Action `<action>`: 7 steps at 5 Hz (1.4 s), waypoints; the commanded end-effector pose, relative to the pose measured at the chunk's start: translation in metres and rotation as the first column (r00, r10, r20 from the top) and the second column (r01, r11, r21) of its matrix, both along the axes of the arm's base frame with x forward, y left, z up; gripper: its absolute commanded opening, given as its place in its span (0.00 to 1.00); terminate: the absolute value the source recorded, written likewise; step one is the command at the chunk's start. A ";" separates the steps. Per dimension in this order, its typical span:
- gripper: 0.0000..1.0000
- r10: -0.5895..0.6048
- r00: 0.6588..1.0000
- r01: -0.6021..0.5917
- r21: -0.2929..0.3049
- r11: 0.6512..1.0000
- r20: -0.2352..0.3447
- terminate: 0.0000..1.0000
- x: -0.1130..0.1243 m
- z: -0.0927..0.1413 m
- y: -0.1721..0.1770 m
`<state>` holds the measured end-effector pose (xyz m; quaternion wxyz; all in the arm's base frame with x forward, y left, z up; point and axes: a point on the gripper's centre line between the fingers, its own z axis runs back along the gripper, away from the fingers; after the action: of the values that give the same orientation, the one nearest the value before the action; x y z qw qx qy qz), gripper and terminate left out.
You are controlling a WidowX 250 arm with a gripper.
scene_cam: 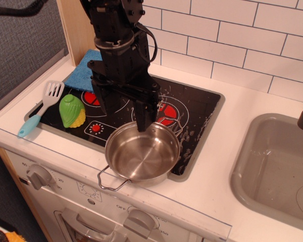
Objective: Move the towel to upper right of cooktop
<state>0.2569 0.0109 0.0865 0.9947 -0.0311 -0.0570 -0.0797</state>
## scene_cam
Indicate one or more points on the grey spatula with blue handle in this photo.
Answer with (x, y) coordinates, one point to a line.
(51, 95)

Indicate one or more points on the yellow and black object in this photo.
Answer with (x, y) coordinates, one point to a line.
(11, 237)

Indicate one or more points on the grey oven knob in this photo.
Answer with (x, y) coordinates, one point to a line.
(38, 176)
(140, 223)

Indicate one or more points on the blue towel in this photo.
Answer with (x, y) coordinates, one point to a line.
(80, 78)

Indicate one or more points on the grey right oven knob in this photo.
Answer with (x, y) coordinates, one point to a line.
(140, 223)

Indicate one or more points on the wooden side panel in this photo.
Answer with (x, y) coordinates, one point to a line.
(78, 31)

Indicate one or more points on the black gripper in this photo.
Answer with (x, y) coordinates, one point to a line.
(123, 71)

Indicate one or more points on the grey left oven knob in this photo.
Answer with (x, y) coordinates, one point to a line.
(38, 176)

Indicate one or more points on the oven door with handle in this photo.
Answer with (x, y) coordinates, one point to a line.
(75, 228)

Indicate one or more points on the black toy cooktop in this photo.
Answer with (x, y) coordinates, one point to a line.
(187, 110)

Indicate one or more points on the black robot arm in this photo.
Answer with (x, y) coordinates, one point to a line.
(113, 21)

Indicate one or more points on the grey sink basin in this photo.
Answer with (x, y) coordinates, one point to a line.
(268, 173)

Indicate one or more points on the stainless steel pot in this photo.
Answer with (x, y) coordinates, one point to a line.
(143, 158)

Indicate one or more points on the toy corn cob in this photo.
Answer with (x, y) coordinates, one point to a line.
(72, 111)

